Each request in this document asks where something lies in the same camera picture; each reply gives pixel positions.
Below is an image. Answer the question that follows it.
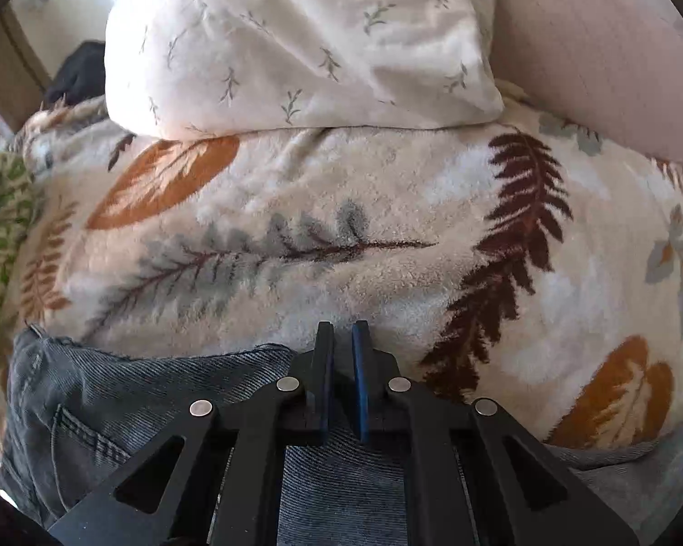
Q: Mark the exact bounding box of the cream leaf print blanket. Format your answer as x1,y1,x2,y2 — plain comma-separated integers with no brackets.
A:
0,94,683,449

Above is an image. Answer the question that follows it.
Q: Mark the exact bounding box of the white floral pillow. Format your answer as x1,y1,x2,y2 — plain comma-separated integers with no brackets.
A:
104,0,503,141

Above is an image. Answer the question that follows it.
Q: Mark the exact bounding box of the black garment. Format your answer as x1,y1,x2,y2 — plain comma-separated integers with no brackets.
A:
43,41,106,107

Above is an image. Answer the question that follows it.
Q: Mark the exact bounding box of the pink bolster cushion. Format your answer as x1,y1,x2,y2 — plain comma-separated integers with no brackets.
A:
491,0,683,167

